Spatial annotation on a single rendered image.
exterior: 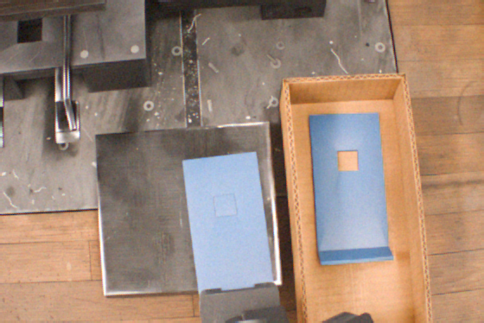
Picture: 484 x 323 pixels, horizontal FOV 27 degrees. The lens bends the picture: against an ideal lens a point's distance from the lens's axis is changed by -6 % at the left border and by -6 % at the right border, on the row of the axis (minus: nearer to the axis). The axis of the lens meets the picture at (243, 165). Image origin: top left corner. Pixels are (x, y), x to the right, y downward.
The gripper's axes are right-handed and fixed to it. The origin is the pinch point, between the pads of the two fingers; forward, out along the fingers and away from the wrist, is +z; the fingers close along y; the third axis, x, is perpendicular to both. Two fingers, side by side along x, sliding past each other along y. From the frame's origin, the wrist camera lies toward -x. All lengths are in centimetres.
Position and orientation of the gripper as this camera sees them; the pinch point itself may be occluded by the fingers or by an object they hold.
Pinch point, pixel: (237, 306)
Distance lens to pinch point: 96.4
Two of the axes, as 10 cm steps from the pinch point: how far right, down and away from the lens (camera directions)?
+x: -9.9, 1.2, -0.5
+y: -1.0, -9.6, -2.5
